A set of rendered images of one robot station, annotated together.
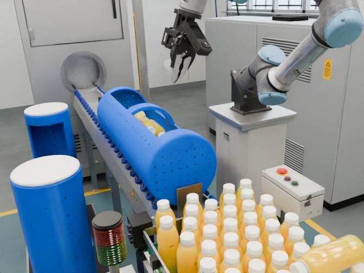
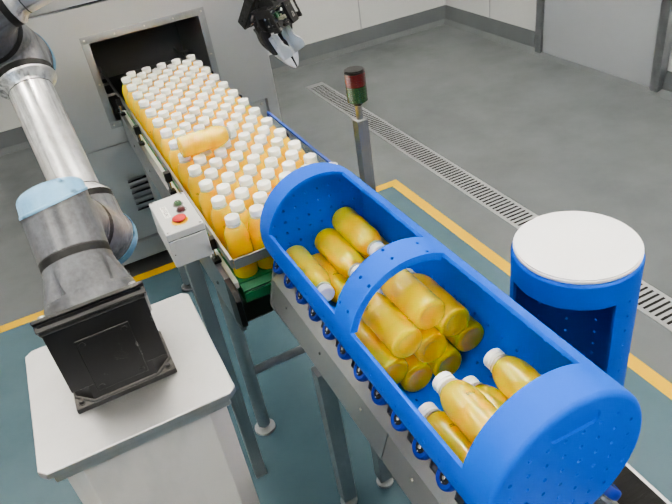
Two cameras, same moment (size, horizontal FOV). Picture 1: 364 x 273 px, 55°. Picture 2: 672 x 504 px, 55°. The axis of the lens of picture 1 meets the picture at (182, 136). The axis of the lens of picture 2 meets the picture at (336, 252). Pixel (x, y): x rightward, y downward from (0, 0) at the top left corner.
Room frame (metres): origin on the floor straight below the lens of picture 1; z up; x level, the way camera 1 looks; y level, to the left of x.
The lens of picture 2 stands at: (2.51, 0.08, 1.91)
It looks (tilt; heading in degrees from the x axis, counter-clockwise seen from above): 35 degrees down; 182
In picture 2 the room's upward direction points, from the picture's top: 10 degrees counter-clockwise
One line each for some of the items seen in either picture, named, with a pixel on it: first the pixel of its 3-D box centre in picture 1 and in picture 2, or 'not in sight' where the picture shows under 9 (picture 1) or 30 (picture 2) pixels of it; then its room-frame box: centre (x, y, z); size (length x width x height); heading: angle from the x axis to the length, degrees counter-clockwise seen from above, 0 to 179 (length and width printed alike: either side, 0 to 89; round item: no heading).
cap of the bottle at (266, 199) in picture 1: (266, 199); (218, 201); (0.97, -0.26, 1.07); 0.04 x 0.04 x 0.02
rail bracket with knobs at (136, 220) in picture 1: (142, 231); not in sight; (1.00, 0.15, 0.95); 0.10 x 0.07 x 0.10; 113
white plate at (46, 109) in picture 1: (46, 108); not in sight; (2.28, 0.90, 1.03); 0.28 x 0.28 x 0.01
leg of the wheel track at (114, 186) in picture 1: (118, 215); not in sight; (2.06, 0.46, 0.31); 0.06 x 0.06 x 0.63; 23
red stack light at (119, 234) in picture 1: (108, 229); (354, 78); (0.63, 0.16, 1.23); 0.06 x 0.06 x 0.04
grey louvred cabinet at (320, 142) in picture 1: (274, 94); not in sight; (3.50, -0.97, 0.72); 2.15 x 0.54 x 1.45; 23
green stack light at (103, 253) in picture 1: (111, 247); (356, 92); (0.63, 0.16, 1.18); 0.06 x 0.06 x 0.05
